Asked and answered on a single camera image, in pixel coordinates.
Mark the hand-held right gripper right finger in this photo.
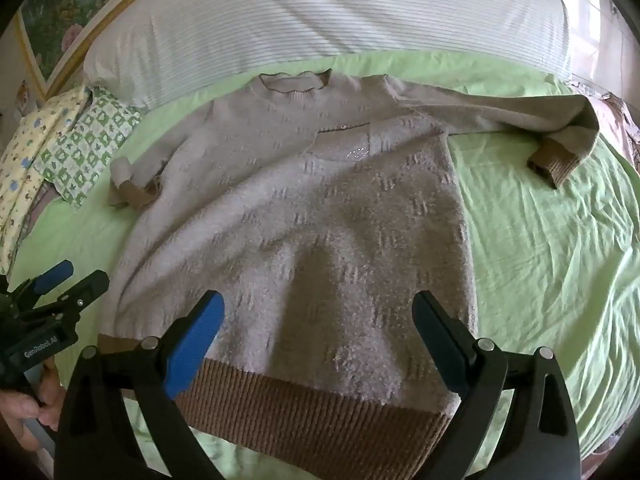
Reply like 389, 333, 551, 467
411, 290, 581, 480

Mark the beige knitted sweater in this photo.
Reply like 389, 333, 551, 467
97, 67, 601, 471

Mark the pink cloth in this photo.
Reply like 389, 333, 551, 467
570, 75, 640, 171

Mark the yellow patterned small pillow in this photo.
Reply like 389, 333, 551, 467
0, 85, 93, 266

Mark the floral wall painting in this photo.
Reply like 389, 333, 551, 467
15, 0, 186, 91

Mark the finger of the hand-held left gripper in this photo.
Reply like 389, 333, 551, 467
27, 269, 111, 322
9, 260, 75, 307

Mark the green bed sheet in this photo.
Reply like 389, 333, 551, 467
10, 50, 640, 480

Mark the white striped pillow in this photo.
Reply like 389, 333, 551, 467
82, 0, 573, 111

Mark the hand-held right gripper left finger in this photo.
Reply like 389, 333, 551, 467
54, 290, 226, 480

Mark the person's left hand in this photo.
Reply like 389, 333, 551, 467
0, 355, 67, 461

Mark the green patterned small pillow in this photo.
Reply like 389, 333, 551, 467
32, 87, 146, 211

